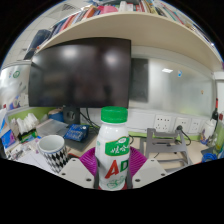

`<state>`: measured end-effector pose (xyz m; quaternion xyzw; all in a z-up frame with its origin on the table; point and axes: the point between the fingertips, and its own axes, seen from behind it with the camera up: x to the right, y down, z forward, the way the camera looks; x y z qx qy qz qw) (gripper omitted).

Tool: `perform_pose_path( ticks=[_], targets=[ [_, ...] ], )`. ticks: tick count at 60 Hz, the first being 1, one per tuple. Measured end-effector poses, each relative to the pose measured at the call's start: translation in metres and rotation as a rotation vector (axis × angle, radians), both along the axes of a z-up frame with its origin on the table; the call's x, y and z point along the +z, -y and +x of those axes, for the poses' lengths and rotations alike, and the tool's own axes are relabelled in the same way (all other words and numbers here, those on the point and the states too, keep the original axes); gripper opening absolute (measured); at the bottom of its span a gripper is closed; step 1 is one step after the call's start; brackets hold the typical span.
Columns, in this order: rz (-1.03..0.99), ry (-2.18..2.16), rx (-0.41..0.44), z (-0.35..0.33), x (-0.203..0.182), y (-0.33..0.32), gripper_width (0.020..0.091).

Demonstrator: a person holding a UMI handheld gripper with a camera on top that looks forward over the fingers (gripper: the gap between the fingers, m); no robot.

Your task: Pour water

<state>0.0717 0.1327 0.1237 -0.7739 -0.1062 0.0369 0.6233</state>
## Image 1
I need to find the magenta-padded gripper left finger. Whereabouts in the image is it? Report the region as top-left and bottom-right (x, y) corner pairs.
(58, 146), (100, 190)

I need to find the white paper sheet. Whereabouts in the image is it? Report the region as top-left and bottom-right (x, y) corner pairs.
(16, 149), (56, 174)

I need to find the grey metal laptop stand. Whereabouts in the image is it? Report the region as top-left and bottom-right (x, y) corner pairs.
(139, 127), (194, 166)

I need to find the black computer monitor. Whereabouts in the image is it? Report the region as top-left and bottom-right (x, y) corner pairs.
(27, 37), (132, 126)

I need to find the dark wine bottle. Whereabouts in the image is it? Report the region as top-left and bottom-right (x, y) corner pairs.
(210, 98), (220, 122)

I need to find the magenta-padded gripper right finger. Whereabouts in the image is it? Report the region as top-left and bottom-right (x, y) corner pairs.
(125, 146), (168, 190)

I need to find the white jar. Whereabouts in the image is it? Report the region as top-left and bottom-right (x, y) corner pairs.
(203, 119), (217, 139)

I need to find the small blue box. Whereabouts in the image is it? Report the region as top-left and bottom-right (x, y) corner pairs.
(63, 124), (90, 143)

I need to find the white bottle with green cap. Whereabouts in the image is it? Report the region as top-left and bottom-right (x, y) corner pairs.
(94, 106), (132, 191)

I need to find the clear plastic box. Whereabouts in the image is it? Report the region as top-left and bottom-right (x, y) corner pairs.
(35, 118), (69, 138)

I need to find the black cable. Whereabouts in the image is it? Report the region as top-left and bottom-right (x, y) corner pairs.
(79, 108), (101, 131)

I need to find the black-white checkered mug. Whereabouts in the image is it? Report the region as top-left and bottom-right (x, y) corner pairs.
(37, 134), (69, 174)

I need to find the stack of white tissues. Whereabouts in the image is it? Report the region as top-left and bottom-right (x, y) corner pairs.
(9, 113), (40, 136)

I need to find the shelf unit with books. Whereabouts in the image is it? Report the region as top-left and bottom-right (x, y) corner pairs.
(23, 0), (224, 73)

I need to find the white wall outlet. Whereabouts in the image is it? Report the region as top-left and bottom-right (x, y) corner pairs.
(154, 114), (173, 133)
(173, 116), (191, 134)
(189, 118), (204, 134)

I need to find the coiled blue cable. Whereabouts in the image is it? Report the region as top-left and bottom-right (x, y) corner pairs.
(201, 151), (219, 163)

